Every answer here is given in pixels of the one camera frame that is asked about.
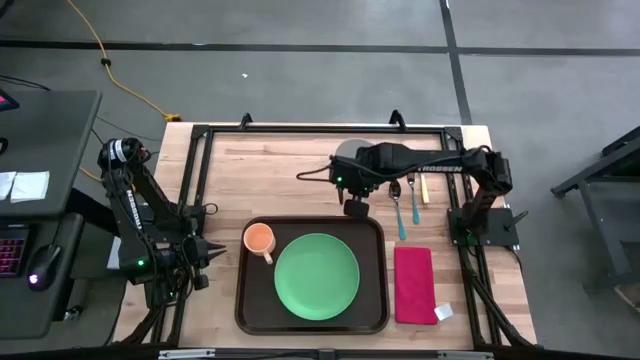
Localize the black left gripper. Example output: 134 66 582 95
180 219 228 291

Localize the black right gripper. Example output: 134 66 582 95
328 149 375 219

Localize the orange ceramic mug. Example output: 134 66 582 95
242 222 278 265

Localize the grey round bowl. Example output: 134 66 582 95
334 137 375 159

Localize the teal handled metal fork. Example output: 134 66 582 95
406 172 422 226

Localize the cream handled table knife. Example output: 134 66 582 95
418 172 432 205

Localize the green round plate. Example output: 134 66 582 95
273 232 361 322

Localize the red cloth napkin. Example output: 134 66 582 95
393 245 455 327

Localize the dark brown plastic tray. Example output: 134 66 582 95
233 215 391 337

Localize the white printed box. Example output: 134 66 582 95
106 235 124 271

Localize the black front crossbar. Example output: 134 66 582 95
0 343 640 360

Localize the black computer mouse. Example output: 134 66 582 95
25 243 64 293

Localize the white paper sheet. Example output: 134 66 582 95
9 170 51 204
0 171 18 201

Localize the dark grey desk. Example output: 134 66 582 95
0 88 104 342

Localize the backlit black keyboard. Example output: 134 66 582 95
0 224 31 279

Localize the black device with pink screen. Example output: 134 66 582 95
0 88 21 113

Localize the black metal side stand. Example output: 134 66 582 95
549 124 640 291

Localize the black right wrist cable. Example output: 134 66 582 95
296 166 334 182

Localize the teal handled metal spoon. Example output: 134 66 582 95
388 178 408 242

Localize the black metal rig frame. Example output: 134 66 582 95
112 109 542 350

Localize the orange power cable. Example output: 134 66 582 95
64 0 184 187

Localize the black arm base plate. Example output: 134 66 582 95
447 205 530 248

